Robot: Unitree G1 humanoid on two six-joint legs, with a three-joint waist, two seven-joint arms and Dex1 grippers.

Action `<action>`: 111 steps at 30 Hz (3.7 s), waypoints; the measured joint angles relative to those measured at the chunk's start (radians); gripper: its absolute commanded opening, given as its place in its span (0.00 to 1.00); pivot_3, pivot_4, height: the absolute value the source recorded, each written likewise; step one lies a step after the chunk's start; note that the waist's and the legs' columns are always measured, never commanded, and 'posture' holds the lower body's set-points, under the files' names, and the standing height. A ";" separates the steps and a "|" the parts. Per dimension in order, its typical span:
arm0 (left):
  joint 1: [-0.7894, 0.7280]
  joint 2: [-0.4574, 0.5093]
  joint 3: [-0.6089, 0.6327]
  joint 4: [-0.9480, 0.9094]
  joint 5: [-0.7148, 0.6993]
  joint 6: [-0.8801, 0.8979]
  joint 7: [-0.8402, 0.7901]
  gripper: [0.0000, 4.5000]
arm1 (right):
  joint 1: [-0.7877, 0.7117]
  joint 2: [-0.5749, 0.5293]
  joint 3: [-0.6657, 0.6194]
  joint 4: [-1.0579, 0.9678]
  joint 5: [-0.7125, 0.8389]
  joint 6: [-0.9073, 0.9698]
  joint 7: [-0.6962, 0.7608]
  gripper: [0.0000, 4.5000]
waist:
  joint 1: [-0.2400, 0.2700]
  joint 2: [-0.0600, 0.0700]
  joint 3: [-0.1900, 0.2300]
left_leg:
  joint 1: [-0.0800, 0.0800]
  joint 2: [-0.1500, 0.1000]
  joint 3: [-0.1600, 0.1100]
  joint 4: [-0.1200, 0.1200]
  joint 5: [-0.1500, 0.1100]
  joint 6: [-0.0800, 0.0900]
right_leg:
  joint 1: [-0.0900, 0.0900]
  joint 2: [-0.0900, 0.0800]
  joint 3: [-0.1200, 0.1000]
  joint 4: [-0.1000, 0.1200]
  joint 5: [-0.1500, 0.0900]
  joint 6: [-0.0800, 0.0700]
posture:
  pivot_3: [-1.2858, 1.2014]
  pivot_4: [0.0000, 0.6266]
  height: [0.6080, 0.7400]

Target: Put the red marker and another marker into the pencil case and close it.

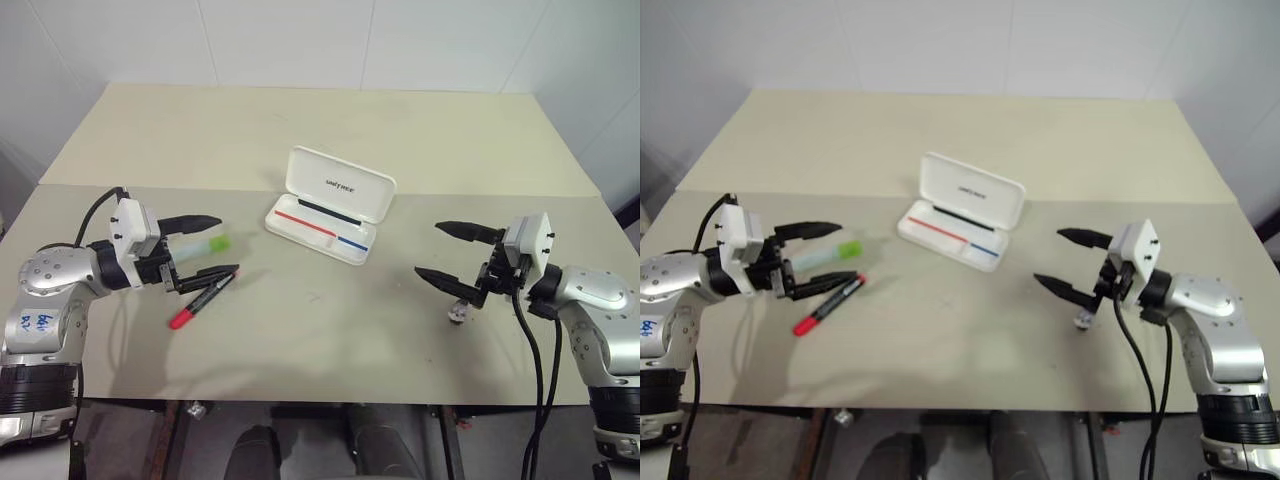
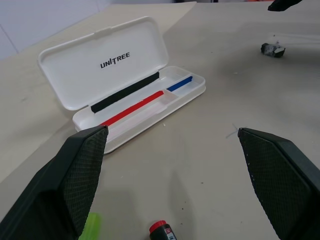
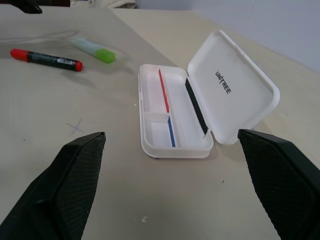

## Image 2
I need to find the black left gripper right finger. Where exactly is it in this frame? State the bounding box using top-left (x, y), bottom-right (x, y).
top-left (236, 127), bottom-right (320, 240)

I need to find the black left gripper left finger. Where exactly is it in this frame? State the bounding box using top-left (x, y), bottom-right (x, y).
top-left (0, 124), bottom-right (110, 240)

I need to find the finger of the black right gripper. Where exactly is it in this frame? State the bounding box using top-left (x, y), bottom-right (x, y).
top-left (267, 0), bottom-right (301, 13)

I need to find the white Unitree pencil case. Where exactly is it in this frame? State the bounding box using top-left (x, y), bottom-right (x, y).
top-left (37, 16), bottom-right (207, 155)

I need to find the black marker with red cap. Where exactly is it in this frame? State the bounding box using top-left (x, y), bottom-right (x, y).
top-left (148, 219), bottom-right (177, 240)

